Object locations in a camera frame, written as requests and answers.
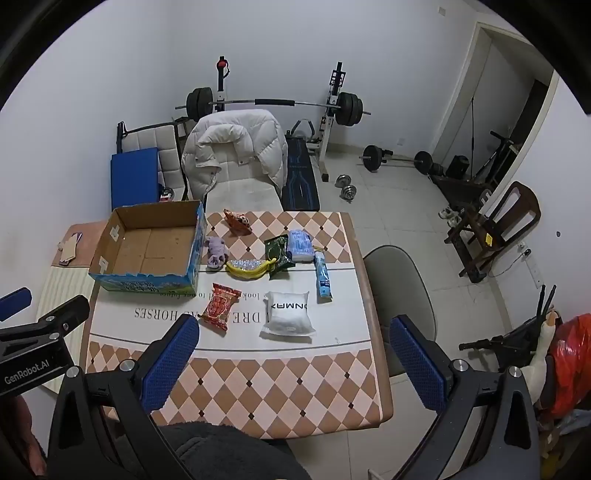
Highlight white plush toy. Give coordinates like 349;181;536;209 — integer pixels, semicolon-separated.
526;313;557;408

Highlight dark wooden bench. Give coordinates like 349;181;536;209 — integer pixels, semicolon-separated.
431;173;492;283

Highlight black wifi router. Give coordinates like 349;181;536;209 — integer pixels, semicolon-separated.
536;285;558;320

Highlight black folded stand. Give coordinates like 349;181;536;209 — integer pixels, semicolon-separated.
459;318;550;370

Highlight orange panda snack packet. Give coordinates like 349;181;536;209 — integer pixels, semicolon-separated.
223;209;253;236

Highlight black kick scooter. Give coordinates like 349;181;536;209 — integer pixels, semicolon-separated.
471;131;522;185

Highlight white chair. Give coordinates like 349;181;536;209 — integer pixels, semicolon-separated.
205;178;283;213

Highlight person's dark grey clothing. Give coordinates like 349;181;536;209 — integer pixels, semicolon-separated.
152;420;312;480

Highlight black speaker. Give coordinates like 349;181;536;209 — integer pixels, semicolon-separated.
445;156;469;181

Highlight cream ribbed mat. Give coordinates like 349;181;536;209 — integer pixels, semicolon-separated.
36;265;100;393

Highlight black weight bench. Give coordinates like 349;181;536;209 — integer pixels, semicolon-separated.
281;137;321;212

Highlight light blue tissue packet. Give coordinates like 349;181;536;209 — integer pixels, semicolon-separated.
287;229;315;263

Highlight red plastic bag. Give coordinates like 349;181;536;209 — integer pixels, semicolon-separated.
547;314;591;416

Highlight pink cloth bundle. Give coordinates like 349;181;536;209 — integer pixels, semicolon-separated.
205;236;228;270

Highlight white door frame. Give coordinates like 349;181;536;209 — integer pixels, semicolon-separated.
431;21;561;213

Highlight blue tube packet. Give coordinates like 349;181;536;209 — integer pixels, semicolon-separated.
314;249;333;301

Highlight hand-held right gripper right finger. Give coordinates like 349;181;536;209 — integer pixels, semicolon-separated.
389;315;543;480

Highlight green snack packet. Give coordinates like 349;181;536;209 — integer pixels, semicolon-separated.
264;234;296;280

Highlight brown wooden chair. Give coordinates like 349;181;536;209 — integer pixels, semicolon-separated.
459;181;542;282

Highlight grey round chair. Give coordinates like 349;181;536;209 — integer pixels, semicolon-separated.
363;246;437;379

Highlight white puffer jacket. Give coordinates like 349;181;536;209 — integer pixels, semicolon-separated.
181;110;289;199

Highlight blue exercise mat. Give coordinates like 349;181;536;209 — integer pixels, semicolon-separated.
110;147;161;209

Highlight barbell with black plates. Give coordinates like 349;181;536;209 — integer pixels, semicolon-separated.
175;88;371;127

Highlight red snack packet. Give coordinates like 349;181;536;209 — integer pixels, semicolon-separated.
199;283;243;332

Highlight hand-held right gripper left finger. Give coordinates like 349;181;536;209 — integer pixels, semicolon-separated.
48;316;201;480

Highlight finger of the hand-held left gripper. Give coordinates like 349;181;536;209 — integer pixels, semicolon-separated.
0;295;91;343
0;287;32;322

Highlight yellow snack packet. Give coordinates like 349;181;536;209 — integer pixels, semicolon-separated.
225;257;276;280

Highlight brown card piece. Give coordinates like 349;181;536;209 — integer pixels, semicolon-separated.
58;234;80;266

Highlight cardboard box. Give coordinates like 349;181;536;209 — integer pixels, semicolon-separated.
89;200;207;296

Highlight white pillow packet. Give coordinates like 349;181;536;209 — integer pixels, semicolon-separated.
259;291;316;340

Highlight short barbell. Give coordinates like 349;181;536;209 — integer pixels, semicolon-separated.
359;144;433;175

